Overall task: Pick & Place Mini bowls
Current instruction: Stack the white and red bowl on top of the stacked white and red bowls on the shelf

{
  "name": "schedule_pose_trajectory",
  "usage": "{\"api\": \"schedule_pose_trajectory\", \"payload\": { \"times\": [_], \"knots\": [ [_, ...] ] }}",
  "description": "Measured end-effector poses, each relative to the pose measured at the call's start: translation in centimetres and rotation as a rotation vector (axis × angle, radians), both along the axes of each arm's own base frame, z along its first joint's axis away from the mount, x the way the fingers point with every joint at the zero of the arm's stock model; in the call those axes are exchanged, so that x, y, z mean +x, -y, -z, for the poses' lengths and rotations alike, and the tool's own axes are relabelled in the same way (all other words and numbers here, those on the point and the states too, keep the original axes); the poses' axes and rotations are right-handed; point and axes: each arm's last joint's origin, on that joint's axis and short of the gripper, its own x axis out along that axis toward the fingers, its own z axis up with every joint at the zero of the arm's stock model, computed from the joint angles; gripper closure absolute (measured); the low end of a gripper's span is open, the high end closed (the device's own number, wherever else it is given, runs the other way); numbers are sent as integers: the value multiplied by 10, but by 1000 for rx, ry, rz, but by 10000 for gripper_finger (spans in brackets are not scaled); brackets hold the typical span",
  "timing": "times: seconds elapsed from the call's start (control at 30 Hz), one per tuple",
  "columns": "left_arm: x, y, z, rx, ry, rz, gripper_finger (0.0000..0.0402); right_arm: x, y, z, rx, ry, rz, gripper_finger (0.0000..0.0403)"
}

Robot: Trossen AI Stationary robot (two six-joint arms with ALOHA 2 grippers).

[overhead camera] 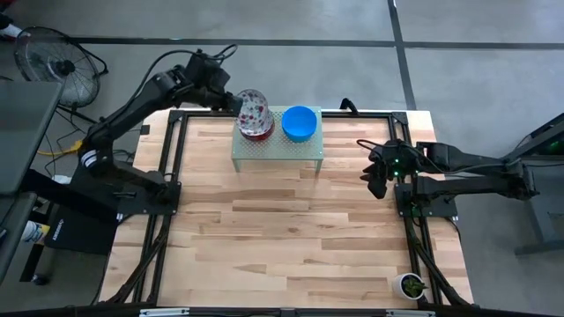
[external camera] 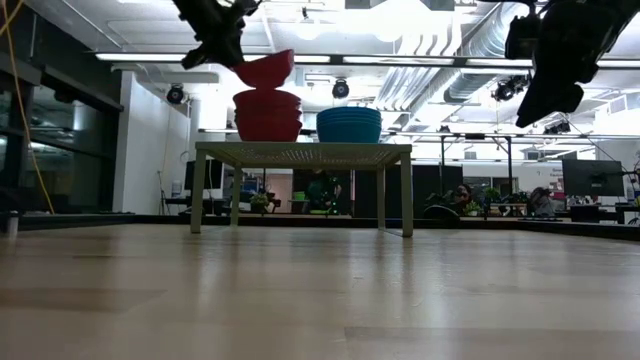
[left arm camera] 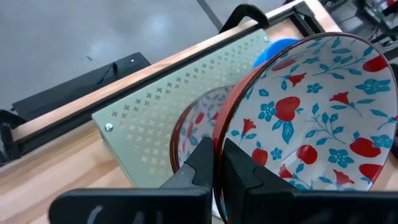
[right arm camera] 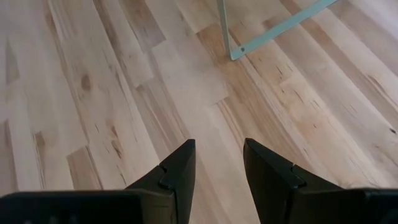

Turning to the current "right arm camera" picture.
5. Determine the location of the green perforated metal shelf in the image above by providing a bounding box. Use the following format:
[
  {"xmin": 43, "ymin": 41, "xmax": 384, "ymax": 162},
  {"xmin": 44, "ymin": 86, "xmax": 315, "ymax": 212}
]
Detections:
[{"xmin": 216, "ymin": 0, "xmax": 340, "ymax": 62}]

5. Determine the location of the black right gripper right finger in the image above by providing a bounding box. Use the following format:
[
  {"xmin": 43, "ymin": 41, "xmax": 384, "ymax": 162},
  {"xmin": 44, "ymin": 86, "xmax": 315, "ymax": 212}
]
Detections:
[{"xmin": 243, "ymin": 138, "xmax": 344, "ymax": 224}]

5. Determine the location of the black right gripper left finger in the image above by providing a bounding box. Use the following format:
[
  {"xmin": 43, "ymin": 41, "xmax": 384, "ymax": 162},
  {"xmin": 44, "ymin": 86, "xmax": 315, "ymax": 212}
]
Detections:
[{"xmin": 125, "ymin": 138, "xmax": 197, "ymax": 224}]

